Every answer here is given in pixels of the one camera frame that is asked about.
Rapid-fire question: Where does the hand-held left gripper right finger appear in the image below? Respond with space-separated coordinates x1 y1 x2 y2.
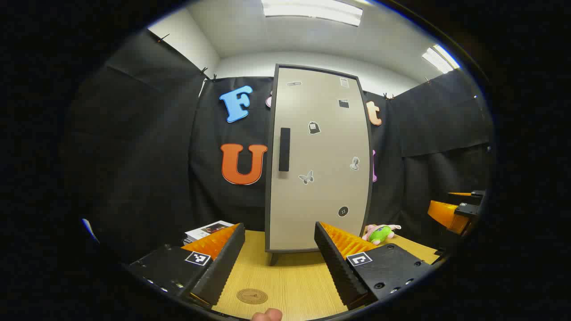
314 221 435 310

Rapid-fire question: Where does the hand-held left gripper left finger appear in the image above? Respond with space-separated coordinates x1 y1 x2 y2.
127 222 246 308

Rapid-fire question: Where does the round brown coaster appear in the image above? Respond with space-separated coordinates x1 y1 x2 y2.
236 288 269 305

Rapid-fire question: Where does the grey cabinet door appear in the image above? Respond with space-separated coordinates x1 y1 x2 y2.
266 65 372 251

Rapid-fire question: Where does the black door handle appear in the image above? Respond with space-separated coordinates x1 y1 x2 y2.
279 128 291 172

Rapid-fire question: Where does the stack of books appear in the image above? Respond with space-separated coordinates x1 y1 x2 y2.
184 220 235 245

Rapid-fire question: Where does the pink and green plush toy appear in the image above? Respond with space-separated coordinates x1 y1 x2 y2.
362 224 402 246

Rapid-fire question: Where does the black backdrop cloth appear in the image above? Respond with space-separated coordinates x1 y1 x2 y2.
67 29 493 263

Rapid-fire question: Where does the small ceiling light panel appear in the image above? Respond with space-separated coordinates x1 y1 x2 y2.
422 44 460 74

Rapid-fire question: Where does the large ceiling light panel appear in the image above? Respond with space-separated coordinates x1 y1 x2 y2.
261 0 363 26

